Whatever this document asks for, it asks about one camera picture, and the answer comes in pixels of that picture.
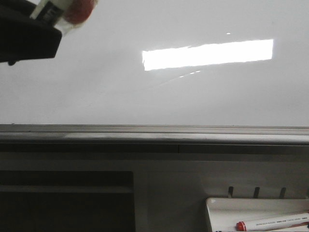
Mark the black whiteboard marker with magnet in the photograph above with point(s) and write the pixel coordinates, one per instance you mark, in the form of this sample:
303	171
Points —
64	15

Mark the white whiteboard with aluminium frame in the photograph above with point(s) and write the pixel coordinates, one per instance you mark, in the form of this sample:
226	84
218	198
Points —
188	70

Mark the white marker tray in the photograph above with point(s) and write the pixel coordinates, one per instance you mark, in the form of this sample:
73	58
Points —
222	214

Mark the red capped whiteboard marker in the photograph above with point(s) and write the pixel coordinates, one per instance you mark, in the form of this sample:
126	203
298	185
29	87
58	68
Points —
272	223

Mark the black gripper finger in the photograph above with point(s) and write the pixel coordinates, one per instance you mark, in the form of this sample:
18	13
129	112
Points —
24	38

